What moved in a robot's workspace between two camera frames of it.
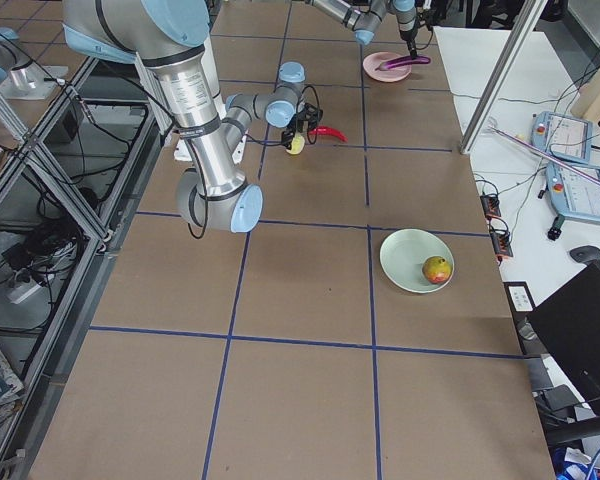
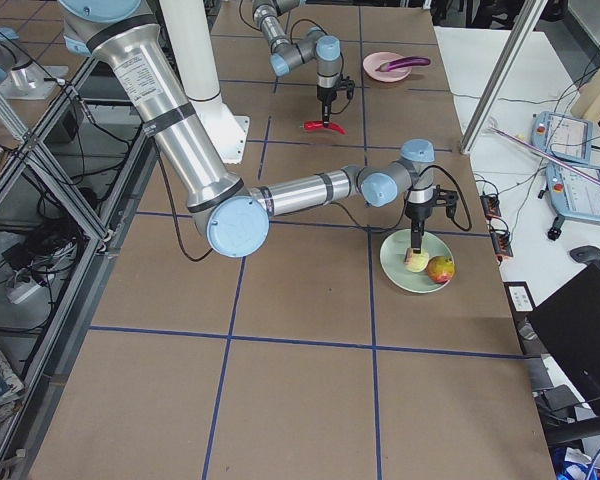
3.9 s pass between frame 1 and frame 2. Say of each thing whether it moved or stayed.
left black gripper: moved
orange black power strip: stayed
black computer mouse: stayed
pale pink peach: moved
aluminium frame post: stayed
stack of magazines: stayed
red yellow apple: stayed
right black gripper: moved
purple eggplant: stayed
